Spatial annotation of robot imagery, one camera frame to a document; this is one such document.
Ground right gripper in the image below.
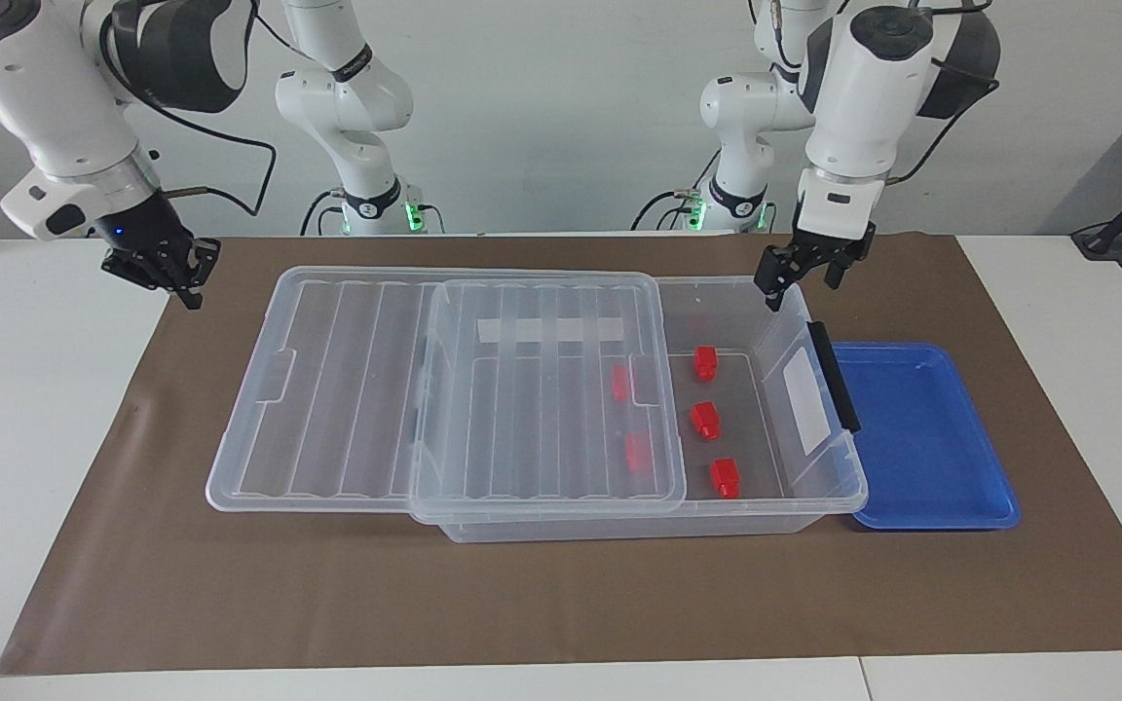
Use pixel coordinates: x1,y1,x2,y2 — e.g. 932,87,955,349
93,187,222,312

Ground black cable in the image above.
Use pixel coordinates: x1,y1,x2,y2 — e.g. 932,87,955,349
299,189,348,238
98,0,278,218
630,187,710,233
887,0,1002,186

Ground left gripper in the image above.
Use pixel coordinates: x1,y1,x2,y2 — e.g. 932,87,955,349
753,220,878,314

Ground blue plastic tray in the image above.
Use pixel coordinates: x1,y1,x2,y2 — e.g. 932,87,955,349
829,341,1023,533

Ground clear plastic storage box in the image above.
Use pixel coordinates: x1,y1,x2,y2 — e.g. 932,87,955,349
434,276,870,544

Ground clear plastic lid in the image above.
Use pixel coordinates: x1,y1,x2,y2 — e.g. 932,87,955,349
206,266,455,514
408,274,688,524

